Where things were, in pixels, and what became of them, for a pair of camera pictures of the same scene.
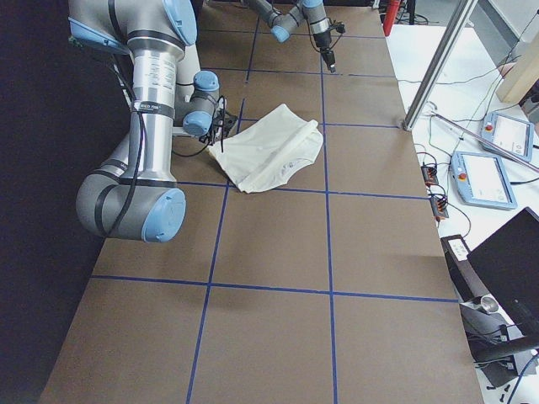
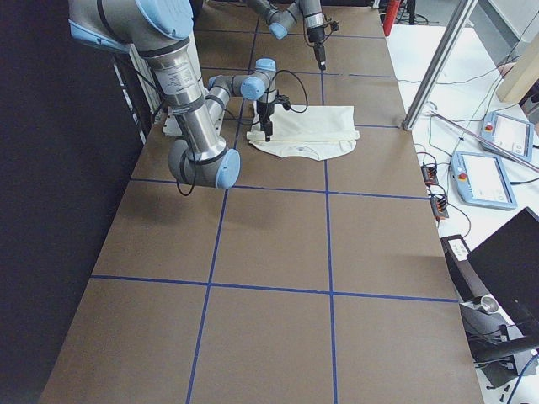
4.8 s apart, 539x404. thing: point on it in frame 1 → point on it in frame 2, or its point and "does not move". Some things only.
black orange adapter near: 439,207 does not move
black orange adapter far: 429,174 does not move
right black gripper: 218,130 → 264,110
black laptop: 508,263 does not move
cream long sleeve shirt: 269,151 → 319,132
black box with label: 461,274 does not move
